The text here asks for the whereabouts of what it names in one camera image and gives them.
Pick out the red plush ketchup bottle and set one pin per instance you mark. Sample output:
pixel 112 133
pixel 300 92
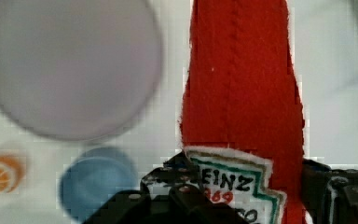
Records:
pixel 242 120

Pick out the lavender round plate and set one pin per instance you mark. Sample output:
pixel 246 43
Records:
pixel 76 70

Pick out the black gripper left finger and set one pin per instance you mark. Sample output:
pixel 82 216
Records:
pixel 170 194

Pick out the blue bowl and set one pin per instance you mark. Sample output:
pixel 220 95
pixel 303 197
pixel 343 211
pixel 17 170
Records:
pixel 92 179

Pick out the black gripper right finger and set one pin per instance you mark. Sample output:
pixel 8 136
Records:
pixel 329 195

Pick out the orange slice toy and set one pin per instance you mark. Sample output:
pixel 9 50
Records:
pixel 11 173

